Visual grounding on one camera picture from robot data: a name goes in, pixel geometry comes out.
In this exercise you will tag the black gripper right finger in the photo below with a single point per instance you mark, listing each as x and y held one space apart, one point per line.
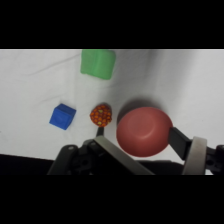
188 150

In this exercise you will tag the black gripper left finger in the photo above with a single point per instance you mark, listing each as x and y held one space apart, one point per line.
123 156

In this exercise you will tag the blue cube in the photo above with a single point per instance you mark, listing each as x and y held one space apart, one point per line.
62 116

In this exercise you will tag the pink bowl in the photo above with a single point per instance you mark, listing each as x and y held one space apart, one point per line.
143 131

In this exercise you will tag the orange patterned toy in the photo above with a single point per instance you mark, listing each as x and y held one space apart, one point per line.
100 115

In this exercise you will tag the green block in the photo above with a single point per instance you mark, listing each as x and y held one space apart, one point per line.
97 64

